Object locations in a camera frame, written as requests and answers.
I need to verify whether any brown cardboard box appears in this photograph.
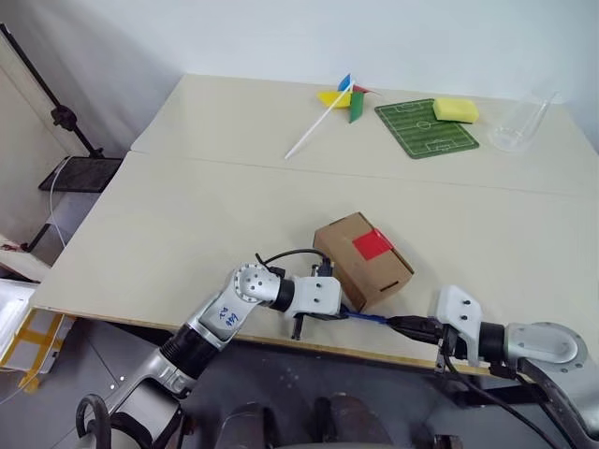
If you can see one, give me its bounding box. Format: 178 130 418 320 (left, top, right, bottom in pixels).
312 211 416 313

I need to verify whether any colourful pinwheel on white stick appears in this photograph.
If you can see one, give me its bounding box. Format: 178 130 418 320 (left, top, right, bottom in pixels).
284 73 383 161

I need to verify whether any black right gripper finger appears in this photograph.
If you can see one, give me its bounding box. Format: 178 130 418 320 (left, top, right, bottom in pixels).
387 315 442 330
394 326 442 343

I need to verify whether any yellow and white frame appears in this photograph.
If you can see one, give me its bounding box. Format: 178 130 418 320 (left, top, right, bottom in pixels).
0 311 77 395

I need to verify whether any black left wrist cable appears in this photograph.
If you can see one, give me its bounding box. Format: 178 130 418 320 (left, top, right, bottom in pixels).
255 248 329 278

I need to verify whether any yellow sponge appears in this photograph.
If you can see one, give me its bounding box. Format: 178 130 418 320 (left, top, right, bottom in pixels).
431 96 480 125

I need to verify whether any wooden board with red marks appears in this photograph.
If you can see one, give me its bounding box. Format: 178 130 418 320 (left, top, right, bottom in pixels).
0 233 53 282

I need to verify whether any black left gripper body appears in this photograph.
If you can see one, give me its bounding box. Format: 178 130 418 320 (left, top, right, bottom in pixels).
290 259 336 340

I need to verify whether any thin white cable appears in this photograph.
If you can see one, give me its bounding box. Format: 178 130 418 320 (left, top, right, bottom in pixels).
48 156 77 250

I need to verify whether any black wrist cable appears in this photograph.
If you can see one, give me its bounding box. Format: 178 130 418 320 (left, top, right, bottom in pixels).
255 248 329 278
443 355 570 449

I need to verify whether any black pole stand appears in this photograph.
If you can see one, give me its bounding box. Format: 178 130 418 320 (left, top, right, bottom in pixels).
0 22 105 254

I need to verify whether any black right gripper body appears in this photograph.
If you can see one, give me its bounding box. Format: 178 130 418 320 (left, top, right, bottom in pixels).
427 318 461 372

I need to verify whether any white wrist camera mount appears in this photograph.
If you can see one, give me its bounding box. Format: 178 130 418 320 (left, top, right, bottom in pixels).
293 275 343 320
436 284 484 366

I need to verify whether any clear plastic cup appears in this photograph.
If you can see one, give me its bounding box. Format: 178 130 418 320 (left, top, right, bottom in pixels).
486 90 561 153

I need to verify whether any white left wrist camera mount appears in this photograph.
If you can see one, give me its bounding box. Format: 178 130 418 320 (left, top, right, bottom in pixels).
293 275 343 320

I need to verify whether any red tape patch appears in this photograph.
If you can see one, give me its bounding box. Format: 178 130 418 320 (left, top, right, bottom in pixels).
351 227 394 260

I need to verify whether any thick black left arm hose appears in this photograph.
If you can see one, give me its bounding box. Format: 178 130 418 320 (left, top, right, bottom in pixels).
76 392 114 449

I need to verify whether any white foam block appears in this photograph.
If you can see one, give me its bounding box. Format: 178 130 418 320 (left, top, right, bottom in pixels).
0 278 37 359

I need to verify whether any green soccer field mat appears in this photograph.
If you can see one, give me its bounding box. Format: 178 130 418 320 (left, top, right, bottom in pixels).
373 97 482 161

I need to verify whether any blue cutter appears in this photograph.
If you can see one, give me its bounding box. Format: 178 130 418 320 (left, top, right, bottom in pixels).
340 310 400 329

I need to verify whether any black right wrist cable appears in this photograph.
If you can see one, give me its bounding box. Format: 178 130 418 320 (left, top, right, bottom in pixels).
443 355 570 449

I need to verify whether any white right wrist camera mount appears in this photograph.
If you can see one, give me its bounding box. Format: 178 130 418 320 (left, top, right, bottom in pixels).
436 284 484 366

